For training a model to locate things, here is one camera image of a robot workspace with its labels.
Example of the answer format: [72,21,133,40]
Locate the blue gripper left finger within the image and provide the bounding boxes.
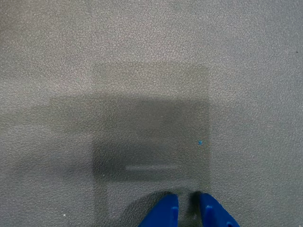
[138,193,179,227]

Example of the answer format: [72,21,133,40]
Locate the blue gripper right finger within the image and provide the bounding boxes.
[198,192,241,227]

